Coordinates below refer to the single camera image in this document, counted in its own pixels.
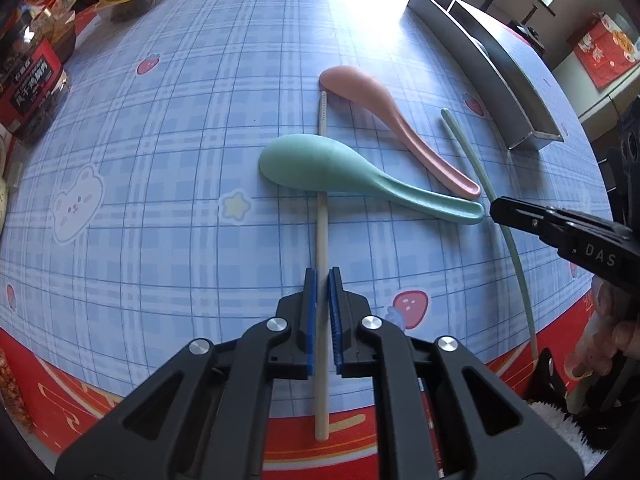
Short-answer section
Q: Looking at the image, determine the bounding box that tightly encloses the green chopstick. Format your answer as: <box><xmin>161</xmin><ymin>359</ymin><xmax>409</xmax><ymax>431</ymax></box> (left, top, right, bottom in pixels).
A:
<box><xmin>439</xmin><ymin>108</ymin><xmax>541</xmax><ymax>364</ymax></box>

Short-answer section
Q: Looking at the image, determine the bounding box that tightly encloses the blue plaid tablecloth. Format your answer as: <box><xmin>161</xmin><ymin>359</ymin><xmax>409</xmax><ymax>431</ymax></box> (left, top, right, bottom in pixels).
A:
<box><xmin>0</xmin><ymin>0</ymin><xmax>617</xmax><ymax>461</ymax></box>

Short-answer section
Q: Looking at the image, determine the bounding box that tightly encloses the stainless steel utensil tray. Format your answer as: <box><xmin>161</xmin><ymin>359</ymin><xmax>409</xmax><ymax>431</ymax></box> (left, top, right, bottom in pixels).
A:
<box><xmin>405</xmin><ymin>0</ymin><xmax>566</xmax><ymax>152</ymax></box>

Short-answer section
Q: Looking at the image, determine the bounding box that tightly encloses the green spoon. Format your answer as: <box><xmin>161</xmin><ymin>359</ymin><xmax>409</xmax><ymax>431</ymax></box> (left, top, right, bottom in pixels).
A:
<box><xmin>258</xmin><ymin>133</ymin><xmax>486</xmax><ymax>225</ymax></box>

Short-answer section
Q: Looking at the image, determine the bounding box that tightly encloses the white fridge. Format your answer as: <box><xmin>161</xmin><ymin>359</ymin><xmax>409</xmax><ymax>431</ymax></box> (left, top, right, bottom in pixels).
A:
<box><xmin>579</xmin><ymin>74</ymin><xmax>640</xmax><ymax>122</ymax></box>

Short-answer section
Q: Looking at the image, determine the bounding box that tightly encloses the person's right hand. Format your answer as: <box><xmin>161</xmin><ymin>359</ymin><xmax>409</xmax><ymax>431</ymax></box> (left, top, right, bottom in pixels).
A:
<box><xmin>565</xmin><ymin>279</ymin><xmax>640</xmax><ymax>378</ymax></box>

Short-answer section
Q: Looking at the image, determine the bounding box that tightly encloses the red printed cloth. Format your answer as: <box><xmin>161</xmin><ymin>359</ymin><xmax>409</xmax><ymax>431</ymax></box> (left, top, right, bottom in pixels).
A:
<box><xmin>572</xmin><ymin>13</ymin><xmax>640</xmax><ymax>92</ymax></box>

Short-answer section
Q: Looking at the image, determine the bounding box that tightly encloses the black-lidded jar with red label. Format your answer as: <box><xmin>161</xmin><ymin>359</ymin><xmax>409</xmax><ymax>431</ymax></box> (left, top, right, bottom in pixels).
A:
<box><xmin>0</xmin><ymin>9</ymin><xmax>69</xmax><ymax>145</ymax></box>

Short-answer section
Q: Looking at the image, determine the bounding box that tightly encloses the black and white fluffy garment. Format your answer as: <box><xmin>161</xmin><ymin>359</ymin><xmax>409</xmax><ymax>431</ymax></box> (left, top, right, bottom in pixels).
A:
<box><xmin>522</xmin><ymin>347</ymin><xmax>640</xmax><ymax>461</ymax></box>

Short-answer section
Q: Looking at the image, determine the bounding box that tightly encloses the beige chopstick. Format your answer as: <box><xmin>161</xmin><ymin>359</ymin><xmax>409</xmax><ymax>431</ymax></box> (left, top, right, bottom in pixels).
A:
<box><xmin>314</xmin><ymin>90</ymin><xmax>331</xmax><ymax>442</ymax></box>

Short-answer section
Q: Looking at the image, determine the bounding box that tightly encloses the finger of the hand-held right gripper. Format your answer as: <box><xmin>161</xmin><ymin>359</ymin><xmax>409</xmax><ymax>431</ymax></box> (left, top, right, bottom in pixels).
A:
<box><xmin>489</xmin><ymin>196</ymin><xmax>634</xmax><ymax>252</ymax></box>

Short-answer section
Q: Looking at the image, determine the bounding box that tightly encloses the silver and black rice cooker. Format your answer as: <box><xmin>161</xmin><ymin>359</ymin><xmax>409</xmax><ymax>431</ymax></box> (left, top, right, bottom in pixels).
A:
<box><xmin>514</xmin><ymin>22</ymin><xmax>546</xmax><ymax>56</ymax></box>

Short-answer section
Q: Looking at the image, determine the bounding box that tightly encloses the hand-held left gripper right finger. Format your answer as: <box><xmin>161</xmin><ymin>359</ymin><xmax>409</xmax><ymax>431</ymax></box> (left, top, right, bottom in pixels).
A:
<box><xmin>327</xmin><ymin>267</ymin><xmax>586</xmax><ymax>480</ymax></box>

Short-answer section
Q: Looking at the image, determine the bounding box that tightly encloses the red spicy snack packet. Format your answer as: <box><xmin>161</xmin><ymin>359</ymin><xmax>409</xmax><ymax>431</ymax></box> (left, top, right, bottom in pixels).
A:
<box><xmin>0</xmin><ymin>347</ymin><xmax>36</xmax><ymax>436</ymax></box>

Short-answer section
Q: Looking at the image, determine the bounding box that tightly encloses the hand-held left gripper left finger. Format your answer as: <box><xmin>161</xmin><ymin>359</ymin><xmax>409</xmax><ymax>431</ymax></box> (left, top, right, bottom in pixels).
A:
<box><xmin>55</xmin><ymin>267</ymin><xmax>319</xmax><ymax>480</ymax></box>

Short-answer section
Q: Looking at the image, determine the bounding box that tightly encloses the pink spoon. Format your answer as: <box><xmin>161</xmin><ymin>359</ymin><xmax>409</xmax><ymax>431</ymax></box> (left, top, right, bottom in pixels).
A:
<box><xmin>318</xmin><ymin>65</ymin><xmax>482</xmax><ymax>199</ymax></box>

